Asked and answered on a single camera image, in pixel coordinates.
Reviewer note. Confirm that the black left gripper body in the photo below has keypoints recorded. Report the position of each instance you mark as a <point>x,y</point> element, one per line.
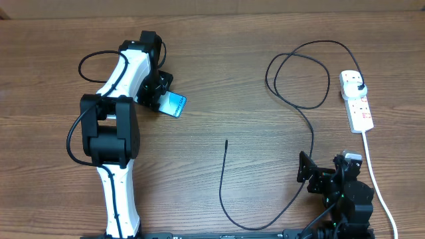
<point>155,85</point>

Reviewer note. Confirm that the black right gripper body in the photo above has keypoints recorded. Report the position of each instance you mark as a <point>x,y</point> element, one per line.
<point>319,184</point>

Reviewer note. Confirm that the Galaxy smartphone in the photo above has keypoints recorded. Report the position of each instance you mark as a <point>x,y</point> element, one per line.
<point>172,104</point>

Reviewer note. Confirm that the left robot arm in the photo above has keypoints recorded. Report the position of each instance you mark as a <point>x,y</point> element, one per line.
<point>110,131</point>

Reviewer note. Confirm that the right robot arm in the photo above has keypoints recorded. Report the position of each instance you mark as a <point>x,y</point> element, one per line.
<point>348,202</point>

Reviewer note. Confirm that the white charger plug adapter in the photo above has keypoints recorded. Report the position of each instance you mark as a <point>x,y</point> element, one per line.
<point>353,90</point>

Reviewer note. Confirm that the white power strip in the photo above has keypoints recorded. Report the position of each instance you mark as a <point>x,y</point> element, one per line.
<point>358,110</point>

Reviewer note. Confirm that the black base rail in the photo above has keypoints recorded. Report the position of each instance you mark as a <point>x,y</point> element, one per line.
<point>285,234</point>

